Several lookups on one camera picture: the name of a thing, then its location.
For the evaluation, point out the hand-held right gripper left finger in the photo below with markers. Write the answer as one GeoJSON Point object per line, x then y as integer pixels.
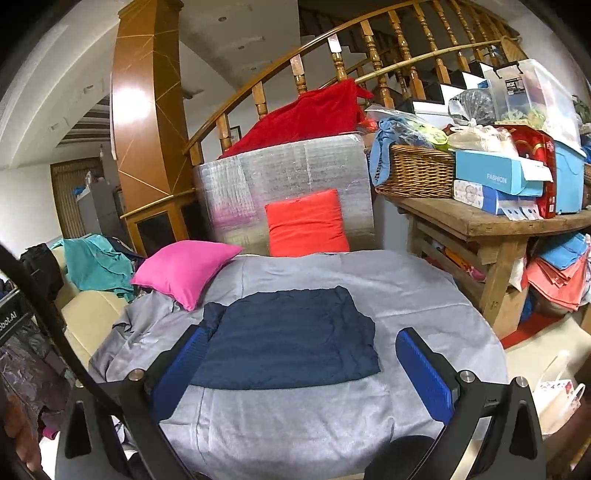
{"type": "Point", "coordinates": [180, 369]}

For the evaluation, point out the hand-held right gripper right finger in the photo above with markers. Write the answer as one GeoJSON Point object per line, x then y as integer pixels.
{"type": "Point", "coordinates": [425, 374]}

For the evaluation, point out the navy blue puffer jacket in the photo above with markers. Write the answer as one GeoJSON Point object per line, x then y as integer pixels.
{"type": "Point", "coordinates": [291, 337]}

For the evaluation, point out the person's left forearm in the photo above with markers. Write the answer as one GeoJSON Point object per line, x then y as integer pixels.
{"type": "Point", "coordinates": [25, 429]}

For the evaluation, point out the shiny black jacket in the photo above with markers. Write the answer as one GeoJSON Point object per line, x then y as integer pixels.
{"type": "Point", "coordinates": [27, 364]}

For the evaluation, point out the black garment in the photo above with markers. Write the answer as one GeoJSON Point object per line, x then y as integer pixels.
{"type": "Point", "coordinates": [41, 267]}

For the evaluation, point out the cream sofa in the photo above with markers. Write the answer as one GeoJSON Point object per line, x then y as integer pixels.
{"type": "Point", "coordinates": [87, 314]}

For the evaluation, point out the teal cloth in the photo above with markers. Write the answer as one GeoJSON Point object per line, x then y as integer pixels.
{"type": "Point", "coordinates": [92, 265]}

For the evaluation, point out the pink pillow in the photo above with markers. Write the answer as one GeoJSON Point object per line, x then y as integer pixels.
{"type": "Point", "coordinates": [184, 270]}

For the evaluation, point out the red floor mat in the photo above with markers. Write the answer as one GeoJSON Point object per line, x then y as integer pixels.
{"type": "Point", "coordinates": [531, 327]}

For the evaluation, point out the brown slatted door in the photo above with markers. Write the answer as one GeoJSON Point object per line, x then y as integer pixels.
{"type": "Point", "coordinates": [62, 198]}

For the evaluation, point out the white patterned bag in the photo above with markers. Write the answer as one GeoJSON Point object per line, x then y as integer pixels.
{"type": "Point", "coordinates": [554, 397]}

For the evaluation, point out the grey blanket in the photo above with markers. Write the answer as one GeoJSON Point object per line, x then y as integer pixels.
{"type": "Point", "coordinates": [300, 424]}

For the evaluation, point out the wooden glass-front cabinet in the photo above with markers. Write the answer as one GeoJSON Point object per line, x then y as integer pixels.
{"type": "Point", "coordinates": [154, 233]}

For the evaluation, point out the grey cabinet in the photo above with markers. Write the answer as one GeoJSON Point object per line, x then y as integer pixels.
{"type": "Point", "coordinates": [99, 207]}

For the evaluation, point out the wooden table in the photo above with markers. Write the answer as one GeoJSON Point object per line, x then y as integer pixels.
{"type": "Point", "coordinates": [461, 217]}

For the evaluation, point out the stack of folded cloths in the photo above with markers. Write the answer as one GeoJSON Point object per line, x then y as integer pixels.
{"type": "Point", "coordinates": [558, 277]}

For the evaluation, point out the white patterned box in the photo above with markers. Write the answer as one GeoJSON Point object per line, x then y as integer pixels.
{"type": "Point", "coordinates": [475, 194]}

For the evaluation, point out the red orange pillow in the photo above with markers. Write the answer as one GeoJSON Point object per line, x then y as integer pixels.
{"type": "Point", "coordinates": [307, 224]}

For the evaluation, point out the wicker basket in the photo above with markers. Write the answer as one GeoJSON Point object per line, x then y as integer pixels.
{"type": "Point", "coordinates": [415, 170]}

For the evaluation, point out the light blue cardboard box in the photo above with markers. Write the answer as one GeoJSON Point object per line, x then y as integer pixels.
{"type": "Point", "coordinates": [489, 175]}

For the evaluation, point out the silver foil insulation mat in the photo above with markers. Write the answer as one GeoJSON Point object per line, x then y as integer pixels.
{"type": "Point", "coordinates": [286, 170]}

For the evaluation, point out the blue cloth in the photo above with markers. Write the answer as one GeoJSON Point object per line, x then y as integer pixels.
{"type": "Point", "coordinates": [383, 143]}

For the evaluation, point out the wooden pillar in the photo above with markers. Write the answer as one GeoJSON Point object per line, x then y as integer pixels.
{"type": "Point", "coordinates": [138, 115]}

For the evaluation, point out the light blue plastic bin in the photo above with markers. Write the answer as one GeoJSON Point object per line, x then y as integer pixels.
{"type": "Point", "coordinates": [568, 180]}

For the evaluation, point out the beige plastic bag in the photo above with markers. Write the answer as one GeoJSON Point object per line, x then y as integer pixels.
{"type": "Point", "coordinates": [480, 138]}

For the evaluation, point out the yellow green cloth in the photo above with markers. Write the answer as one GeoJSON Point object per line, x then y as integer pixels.
{"type": "Point", "coordinates": [427, 131]}

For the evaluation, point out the red packaging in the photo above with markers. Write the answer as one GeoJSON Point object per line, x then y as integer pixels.
{"type": "Point", "coordinates": [535, 147]}

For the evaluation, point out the clear plastic bag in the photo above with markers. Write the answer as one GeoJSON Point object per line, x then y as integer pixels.
{"type": "Point", "coordinates": [473, 106]}

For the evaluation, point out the red fleece blanket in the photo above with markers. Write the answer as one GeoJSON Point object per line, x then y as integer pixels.
{"type": "Point", "coordinates": [304, 115]}

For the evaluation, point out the black white staircase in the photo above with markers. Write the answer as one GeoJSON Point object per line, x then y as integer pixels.
{"type": "Point", "coordinates": [452, 87]}

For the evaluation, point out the clear plastic storage box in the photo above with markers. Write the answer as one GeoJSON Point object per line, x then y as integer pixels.
{"type": "Point", "coordinates": [545, 101]}

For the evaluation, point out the wooden stair railing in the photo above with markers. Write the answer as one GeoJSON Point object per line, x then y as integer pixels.
{"type": "Point", "coordinates": [301, 78]}

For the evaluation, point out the small picture frame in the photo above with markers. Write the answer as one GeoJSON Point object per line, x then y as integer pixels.
{"type": "Point", "coordinates": [235, 134]}

